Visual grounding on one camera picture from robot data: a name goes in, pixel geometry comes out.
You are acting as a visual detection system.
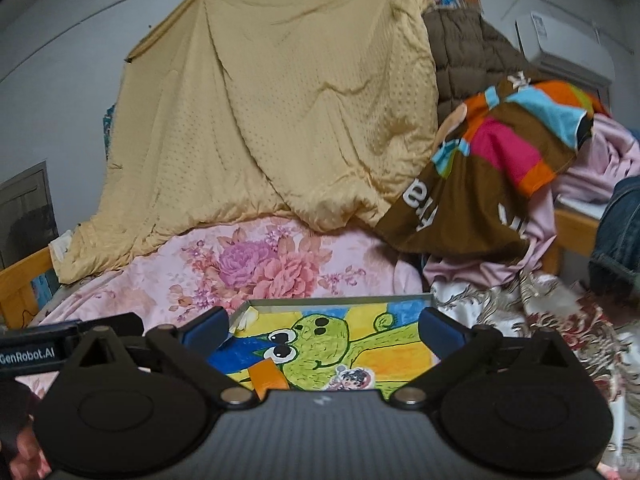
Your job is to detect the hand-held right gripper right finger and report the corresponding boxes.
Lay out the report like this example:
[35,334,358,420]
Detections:
[389,306,593,408]

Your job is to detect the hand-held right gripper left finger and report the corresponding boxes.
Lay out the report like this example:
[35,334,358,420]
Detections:
[60,306,261,408]

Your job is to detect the grey box with cartoon painting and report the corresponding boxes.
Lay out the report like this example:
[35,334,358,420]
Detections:
[227,292,441,403]

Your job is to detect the pink floral bedsheet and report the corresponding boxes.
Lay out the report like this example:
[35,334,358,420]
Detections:
[0,214,427,480]

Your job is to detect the orange bottle cap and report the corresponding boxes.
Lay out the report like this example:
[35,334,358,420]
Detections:
[248,360,291,394]

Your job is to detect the small cartoon sticker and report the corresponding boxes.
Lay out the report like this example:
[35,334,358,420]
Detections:
[327,367,376,391]

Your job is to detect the cream red floral cloth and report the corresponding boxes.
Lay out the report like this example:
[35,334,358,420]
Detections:
[429,271,640,480]

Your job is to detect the grey door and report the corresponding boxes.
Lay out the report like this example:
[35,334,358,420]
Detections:
[0,160,54,272]

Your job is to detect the brown colourful striped blanket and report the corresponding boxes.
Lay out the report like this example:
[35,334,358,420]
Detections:
[375,79,609,261]

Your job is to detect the blue denim jeans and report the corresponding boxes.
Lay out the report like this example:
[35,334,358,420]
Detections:
[587,175,640,292]

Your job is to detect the yellow quilted blanket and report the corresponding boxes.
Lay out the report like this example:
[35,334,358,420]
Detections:
[57,0,441,285]

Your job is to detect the brown quilted jacket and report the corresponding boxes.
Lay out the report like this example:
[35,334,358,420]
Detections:
[422,7,543,122]

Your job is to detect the white air conditioner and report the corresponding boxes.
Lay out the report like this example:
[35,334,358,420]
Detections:
[515,10,616,82]

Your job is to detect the wooden bed frame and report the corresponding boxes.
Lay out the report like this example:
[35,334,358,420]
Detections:
[0,247,56,332]

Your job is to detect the wooden bed rail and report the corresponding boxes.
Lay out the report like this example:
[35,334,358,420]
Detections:
[551,206,607,277]

